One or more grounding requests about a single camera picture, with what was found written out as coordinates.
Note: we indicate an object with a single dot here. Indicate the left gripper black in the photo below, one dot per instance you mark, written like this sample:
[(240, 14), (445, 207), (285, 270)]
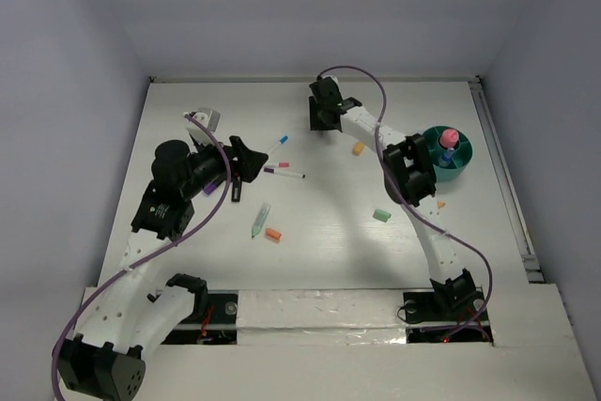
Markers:
[(247, 162)]

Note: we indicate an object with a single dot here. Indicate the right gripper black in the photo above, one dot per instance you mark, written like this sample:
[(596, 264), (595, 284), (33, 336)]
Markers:
[(315, 122)]

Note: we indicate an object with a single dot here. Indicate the orange highlighter cap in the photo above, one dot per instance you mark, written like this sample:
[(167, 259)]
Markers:
[(273, 234)]

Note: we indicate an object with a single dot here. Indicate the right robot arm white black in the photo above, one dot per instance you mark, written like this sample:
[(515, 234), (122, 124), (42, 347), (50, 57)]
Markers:
[(410, 181)]

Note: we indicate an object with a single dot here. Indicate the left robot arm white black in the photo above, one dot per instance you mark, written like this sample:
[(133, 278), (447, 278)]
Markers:
[(105, 355)]

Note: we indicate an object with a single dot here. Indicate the purple banded white marker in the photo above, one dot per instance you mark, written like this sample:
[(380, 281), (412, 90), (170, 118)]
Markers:
[(284, 173)]

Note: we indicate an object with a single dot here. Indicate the blue capped white marker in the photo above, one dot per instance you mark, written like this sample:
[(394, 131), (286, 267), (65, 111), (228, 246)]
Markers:
[(278, 144)]

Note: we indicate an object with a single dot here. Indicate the green highlighter clear body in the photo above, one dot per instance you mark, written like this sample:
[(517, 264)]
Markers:
[(260, 219)]

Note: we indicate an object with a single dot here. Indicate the yellow orange cap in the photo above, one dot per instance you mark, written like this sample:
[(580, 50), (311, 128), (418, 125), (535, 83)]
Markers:
[(358, 148)]

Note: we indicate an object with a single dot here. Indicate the green cap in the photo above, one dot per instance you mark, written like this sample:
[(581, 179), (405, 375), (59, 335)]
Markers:
[(382, 215)]

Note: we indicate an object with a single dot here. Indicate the pink cap in container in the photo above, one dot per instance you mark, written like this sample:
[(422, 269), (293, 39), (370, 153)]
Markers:
[(449, 138)]

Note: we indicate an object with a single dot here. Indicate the blue marker in container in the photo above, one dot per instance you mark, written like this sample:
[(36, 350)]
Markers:
[(446, 158)]

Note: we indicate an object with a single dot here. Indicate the teal round divided container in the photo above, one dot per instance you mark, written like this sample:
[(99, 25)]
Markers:
[(461, 158)]

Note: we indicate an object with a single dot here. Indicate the silver foil tape strip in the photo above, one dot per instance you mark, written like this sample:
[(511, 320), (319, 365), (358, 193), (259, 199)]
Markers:
[(344, 317)]

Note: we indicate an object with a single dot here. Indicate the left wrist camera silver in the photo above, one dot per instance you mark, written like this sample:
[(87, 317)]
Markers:
[(208, 118)]

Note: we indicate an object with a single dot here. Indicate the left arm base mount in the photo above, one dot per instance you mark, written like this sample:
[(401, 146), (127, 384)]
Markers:
[(213, 318)]

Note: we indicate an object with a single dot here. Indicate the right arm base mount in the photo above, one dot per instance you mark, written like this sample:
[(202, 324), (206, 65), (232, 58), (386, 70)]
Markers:
[(428, 323)]

